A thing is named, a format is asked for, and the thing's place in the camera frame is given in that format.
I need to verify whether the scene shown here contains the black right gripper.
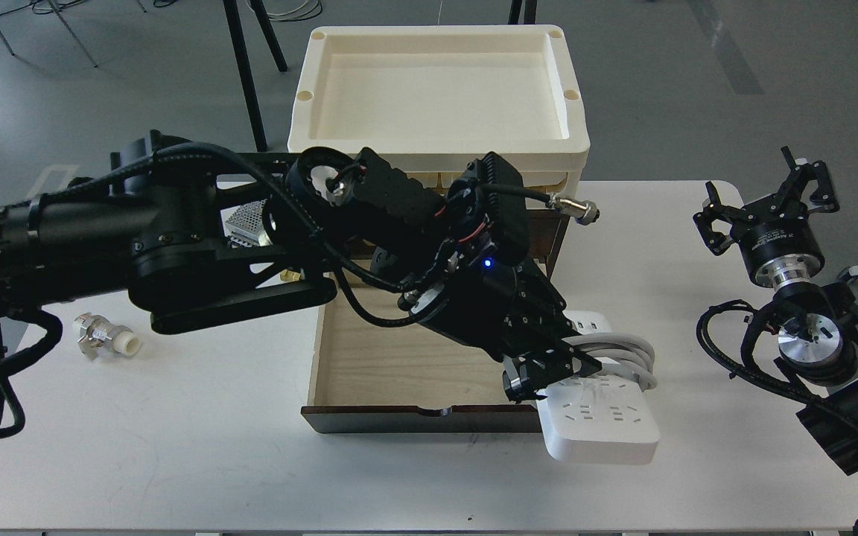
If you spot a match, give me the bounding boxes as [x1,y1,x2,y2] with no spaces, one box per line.
[693,146,840,287]

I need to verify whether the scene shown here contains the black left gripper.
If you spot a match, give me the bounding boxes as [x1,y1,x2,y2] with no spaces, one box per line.
[419,259,603,403]

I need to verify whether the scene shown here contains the white power strip with cable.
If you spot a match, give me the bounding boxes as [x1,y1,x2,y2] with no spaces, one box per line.
[537,310,661,465]

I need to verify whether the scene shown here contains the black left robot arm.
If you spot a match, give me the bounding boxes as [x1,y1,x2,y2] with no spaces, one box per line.
[0,131,602,438]

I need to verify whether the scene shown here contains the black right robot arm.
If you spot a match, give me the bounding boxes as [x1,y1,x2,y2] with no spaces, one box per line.
[693,147,858,535]

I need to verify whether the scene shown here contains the open wooden drawer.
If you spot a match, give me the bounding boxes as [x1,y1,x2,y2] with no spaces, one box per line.
[300,293,541,434]

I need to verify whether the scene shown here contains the cream plastic tray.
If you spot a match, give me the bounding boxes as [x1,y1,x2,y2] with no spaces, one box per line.
[288,25,591,196]

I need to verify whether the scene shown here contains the black right stand leg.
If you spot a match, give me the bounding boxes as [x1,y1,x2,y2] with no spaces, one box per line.
[507,0,538,26]

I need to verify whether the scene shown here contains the metal mesh power supply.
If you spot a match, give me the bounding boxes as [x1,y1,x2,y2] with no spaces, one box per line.
[224,200,271,247]

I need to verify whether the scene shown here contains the white plastic pipe fitting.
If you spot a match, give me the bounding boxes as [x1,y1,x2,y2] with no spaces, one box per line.
[74,313,143,360]

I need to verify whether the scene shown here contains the black stand legs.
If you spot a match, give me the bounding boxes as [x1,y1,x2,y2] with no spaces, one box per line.
[222,1,288,153]

